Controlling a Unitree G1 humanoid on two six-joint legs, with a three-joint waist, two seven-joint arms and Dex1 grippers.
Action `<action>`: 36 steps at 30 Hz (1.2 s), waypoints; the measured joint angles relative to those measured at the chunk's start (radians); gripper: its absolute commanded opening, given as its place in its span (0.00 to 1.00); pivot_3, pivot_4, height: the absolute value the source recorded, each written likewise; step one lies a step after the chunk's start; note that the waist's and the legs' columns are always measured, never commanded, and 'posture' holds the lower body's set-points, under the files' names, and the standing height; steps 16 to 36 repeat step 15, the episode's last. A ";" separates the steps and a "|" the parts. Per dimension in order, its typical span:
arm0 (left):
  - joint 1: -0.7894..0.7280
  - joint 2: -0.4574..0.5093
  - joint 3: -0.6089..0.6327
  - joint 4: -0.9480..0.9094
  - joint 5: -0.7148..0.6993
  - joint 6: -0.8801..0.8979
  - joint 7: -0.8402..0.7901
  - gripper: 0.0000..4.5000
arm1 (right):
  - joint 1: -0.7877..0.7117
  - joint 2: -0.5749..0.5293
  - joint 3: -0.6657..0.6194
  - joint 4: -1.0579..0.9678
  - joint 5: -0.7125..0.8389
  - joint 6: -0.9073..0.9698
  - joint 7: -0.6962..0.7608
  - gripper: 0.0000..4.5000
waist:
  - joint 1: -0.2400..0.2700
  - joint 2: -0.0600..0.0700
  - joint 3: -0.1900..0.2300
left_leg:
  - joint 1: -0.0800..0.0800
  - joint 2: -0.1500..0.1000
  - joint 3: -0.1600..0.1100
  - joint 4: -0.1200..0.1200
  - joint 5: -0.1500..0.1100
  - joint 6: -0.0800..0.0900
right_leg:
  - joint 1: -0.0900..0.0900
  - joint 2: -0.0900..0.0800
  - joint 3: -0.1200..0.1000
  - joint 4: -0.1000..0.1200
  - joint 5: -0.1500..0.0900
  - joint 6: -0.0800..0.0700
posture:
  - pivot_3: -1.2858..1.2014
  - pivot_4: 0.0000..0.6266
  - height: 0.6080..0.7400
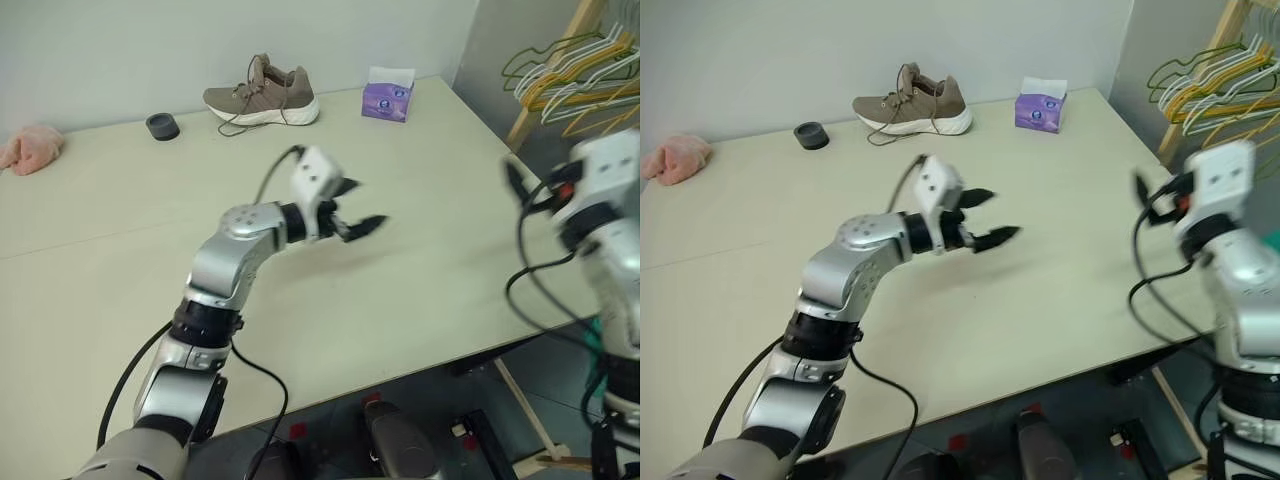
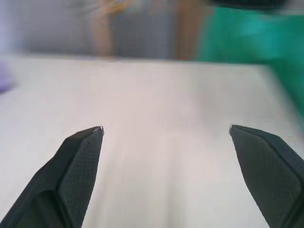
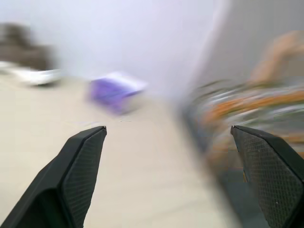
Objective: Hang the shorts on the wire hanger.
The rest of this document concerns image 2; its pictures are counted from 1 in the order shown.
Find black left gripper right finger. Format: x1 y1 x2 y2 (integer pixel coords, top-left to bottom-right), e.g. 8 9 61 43
228 124 304 228

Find brown wooden post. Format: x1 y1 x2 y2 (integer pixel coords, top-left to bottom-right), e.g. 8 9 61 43
175 0 205 60

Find green shorts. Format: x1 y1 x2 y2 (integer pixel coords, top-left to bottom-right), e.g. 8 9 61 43
196 6 304 133

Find purple object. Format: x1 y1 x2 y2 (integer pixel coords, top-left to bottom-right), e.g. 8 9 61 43
0 59 18 93

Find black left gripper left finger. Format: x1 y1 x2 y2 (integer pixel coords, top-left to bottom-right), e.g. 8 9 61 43
0 125 105 228

